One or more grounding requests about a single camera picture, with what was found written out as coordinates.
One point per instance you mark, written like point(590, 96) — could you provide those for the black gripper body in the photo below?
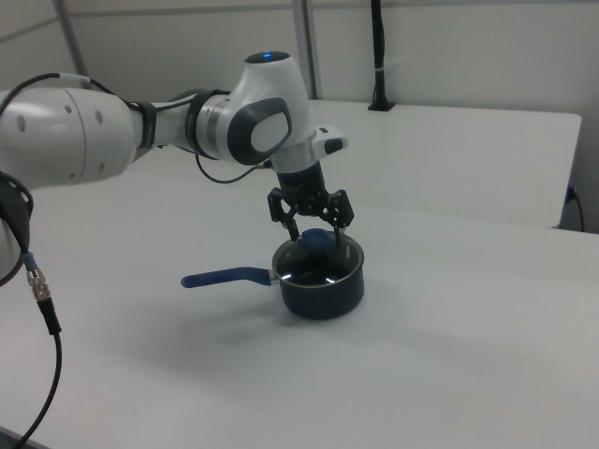
point(302, 187)

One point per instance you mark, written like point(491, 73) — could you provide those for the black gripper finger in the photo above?
point(344, 210)
point(278, 206)

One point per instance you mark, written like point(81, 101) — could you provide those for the glass lid with blue knob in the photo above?
point(314, 239)

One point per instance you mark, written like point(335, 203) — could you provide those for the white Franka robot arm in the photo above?
point(267, 93)

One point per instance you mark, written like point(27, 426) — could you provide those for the white side table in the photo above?
point(444, 163)

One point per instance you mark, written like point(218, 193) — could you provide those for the grey partition post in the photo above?
point(304, 47)
point(72, 37)

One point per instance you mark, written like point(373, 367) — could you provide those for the black camera stand with flat base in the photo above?
point(380, 56)

